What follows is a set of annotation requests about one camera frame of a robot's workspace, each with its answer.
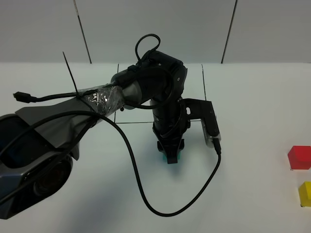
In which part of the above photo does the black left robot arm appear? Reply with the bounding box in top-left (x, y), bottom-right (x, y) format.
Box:
top-left (0, 50), bottom-right (190, 219)

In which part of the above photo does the teal block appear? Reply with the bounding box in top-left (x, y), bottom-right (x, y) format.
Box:
top-left (163, 151), bottom-right (181, 164)

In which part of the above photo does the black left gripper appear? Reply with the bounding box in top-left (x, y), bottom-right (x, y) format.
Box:
top-left (153, 97), bottom-right (190, 164)

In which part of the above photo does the red block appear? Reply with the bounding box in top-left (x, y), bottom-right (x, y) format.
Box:
top-left (288, 146), bottom-right (311, 170)

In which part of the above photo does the black zip tie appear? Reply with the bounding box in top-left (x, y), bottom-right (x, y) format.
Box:
top-left (62, 52), bottom-right (95, 112)

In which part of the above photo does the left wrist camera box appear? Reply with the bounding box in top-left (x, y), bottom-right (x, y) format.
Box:
top-left (183, 99), bottom-right (221, 152)

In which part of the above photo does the yellow block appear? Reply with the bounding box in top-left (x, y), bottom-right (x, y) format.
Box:
top-left (298, 182), bottom-right (311, 207)

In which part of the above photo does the black camera cable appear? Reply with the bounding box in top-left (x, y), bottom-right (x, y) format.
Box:
top-left (0, 110), bottom-right (222, 216)

